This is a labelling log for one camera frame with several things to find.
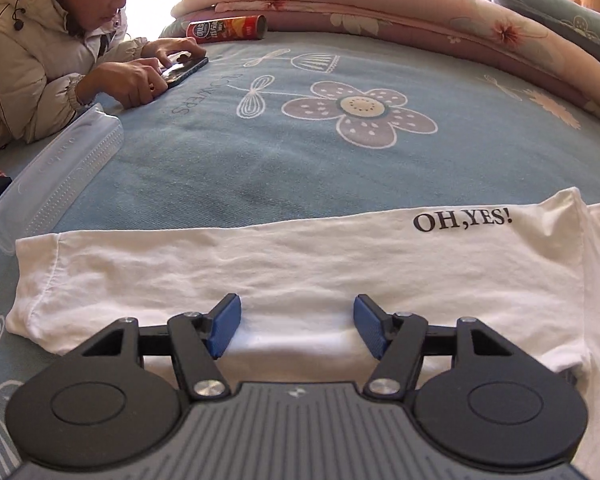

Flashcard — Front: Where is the pink floral quilt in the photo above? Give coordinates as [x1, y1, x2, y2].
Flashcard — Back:
[169, 0, 600, 133]

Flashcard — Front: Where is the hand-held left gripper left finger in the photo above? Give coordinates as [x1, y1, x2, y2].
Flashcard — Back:
[77, 293, 242, 403]

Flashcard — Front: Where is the teal floral pillow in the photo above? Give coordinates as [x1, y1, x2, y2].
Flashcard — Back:
[487, 0, 600, 68]

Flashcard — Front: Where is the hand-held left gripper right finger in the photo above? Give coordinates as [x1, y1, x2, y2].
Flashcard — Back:
[353, 295, 518, 403]

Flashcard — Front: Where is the red chips can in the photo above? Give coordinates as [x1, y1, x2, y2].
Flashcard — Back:
[186, 14, 268, 42]

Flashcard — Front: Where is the clear plastic case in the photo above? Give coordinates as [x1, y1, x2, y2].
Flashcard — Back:
[0, 102, 125, 257]

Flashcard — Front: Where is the black smartphone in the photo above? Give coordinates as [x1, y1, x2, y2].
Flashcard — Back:
[155, 55, 210, 87]

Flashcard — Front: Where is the white long-sleeve printed shirt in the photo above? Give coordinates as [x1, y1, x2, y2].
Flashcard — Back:
[5, 187, 600, 480]

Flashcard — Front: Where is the blue floral bed sheet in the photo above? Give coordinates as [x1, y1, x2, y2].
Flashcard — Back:
[0, 30, 600, 480]

